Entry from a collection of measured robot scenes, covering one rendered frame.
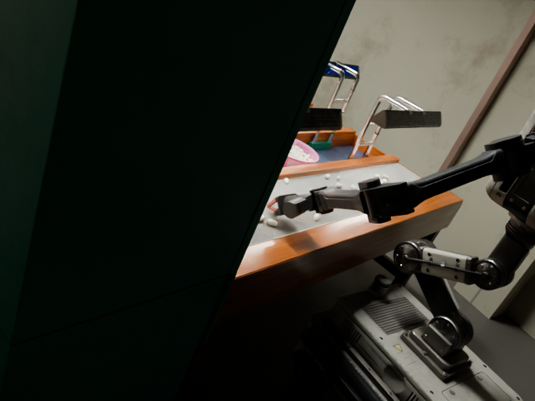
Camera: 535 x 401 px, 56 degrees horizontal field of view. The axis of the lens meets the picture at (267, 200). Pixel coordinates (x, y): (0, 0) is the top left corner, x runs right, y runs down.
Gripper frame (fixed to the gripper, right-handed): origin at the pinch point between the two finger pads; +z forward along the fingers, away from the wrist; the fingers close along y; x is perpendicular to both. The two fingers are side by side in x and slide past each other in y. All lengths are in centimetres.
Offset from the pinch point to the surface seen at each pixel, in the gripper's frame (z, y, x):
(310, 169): 14, -47, -11
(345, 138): 43, -122, -28
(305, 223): -6.7, -10.6, 8.2
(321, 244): -18.9, -1.8, 14.8
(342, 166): 14, -71, -11
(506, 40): -20, -236, -78
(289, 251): -18.3, 14.1, 14.0
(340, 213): -6.0, -34.5, 8.2
